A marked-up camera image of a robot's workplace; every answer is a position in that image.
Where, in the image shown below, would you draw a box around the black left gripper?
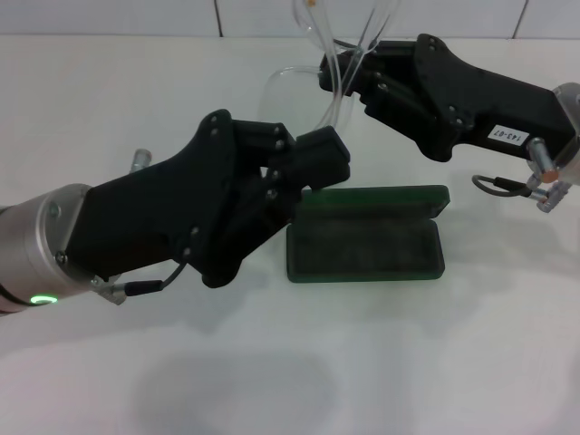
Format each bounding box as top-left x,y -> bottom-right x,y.
66,108 -> 353,288

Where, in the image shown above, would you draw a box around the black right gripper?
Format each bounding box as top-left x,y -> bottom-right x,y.
318,34 -> 579,162

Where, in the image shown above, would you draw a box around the clear white glasses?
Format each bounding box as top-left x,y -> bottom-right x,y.
256,0 -> 402,132

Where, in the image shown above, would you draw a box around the green glasses case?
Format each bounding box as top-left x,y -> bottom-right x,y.
285,184 -> 451,285

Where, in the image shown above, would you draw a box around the left wrist metal cylinder plug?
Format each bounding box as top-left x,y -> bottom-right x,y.
130,147 -> 154,174

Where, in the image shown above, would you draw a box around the wrist metal cylinder plug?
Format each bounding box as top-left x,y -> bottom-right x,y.
130,147 -> 154,174
528,137 -> 560,183

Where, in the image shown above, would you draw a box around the right wrist metal cylinder plug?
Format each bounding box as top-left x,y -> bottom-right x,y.
528,137 -> 560,183

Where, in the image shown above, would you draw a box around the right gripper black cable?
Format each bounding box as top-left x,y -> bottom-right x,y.
471,174 -> 575,213

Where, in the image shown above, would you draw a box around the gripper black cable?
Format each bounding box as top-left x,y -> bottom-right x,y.
90,261 -> 189,306
471,174 -> 575,213

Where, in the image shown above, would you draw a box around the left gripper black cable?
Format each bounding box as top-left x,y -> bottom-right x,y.
90,261 -> 189,306

